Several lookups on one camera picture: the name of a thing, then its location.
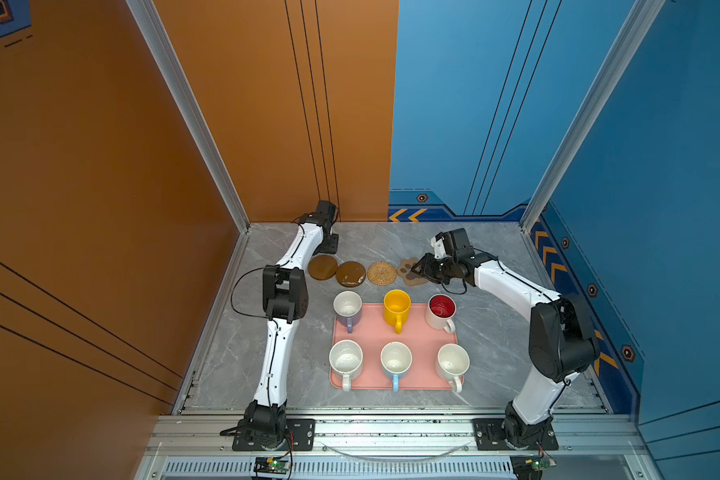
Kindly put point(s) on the left green circuit board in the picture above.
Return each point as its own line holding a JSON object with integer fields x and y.
{"x": 272, "y": 468}

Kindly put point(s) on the aluminium corner post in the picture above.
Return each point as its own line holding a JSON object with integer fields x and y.
{"x": 628, "y": 40}
{"x": 153, "y": 31}

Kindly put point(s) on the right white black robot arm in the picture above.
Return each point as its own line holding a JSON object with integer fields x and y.
{"x": 562, "y": 341}

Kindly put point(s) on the white mug blue handle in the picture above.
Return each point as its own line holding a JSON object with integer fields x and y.
{"x": 396, "y": 360}

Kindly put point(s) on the pink rectangular tray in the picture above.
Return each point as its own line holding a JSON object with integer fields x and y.
{"x": 373, "y": 333}

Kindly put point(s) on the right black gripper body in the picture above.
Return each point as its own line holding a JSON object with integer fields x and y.
{"x": 438, "y": 269}

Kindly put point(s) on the glossy dark wooden coaster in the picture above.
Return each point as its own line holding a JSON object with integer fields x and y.
{"x": 350, "y": 274}

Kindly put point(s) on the white mug front right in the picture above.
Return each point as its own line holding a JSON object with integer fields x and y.
{"x": 452, "y": 362}

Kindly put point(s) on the white mug red inside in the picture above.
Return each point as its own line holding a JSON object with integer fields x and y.
{"x": 440, "y": 311}

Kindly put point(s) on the right circuit board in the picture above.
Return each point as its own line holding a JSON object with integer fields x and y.
{"x": 531, "y": 468}

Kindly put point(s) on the cork paw print coaster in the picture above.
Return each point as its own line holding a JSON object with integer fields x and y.
{"x": 409, "y": 277}

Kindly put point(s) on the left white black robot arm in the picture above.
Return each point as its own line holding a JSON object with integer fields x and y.
{"x": 285, "y": 301}

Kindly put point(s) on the white mug front left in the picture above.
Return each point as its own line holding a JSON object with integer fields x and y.
{"x": 346, "y": 359}

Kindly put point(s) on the yellow mug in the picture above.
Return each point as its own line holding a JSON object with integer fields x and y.
{"x": 396, "y": 309}

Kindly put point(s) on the purple mug white inside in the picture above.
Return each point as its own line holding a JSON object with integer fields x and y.
{"x": 348, "y": 307}

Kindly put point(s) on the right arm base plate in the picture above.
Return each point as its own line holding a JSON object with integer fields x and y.
{"x": 494, "y": 434}

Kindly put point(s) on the woven rattan round coaster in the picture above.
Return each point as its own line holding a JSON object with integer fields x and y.
{"x": 382, "y": 273}

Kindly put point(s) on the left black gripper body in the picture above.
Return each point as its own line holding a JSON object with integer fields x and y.
{"x": 329, "y": 246}

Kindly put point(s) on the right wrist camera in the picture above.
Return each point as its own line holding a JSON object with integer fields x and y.
{"x": 438, "y": 247}

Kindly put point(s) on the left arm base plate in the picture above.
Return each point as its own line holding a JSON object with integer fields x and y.
{"x": 296, "y": 433}

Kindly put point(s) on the right aluminium corner post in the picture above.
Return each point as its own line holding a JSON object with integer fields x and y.
{"x": 628, "y": 40}

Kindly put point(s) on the matte brown wooden coaster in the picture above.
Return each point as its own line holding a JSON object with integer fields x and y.
{"x": 322, "y": 267}

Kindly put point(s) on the left aluminium corner post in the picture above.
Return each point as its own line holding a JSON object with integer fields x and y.
{"x": 153, "y": 31}

